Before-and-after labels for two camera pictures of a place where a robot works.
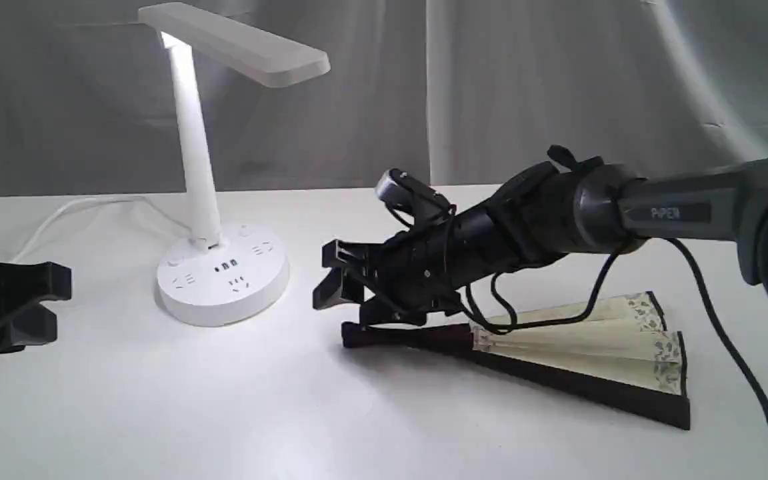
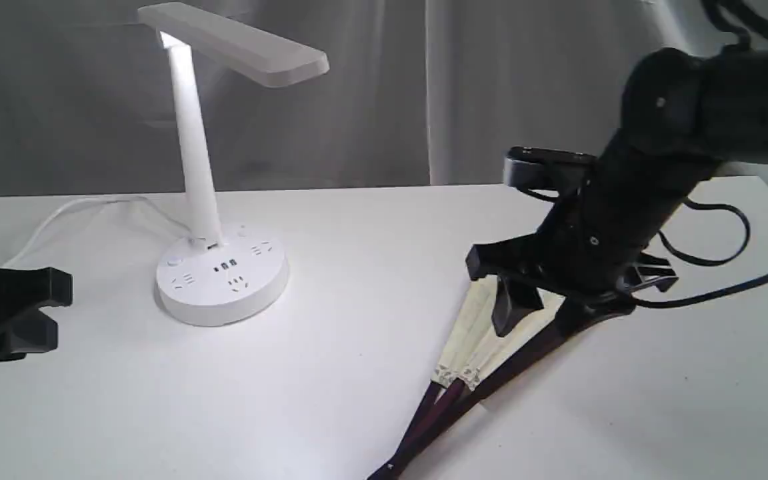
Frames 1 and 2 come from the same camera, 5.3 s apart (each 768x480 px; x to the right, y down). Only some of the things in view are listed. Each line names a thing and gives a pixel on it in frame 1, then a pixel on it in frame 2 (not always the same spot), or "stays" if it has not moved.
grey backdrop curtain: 81,99 stays
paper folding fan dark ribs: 661,407 -> 451,391
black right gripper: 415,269 -> 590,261
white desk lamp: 227,274 stays
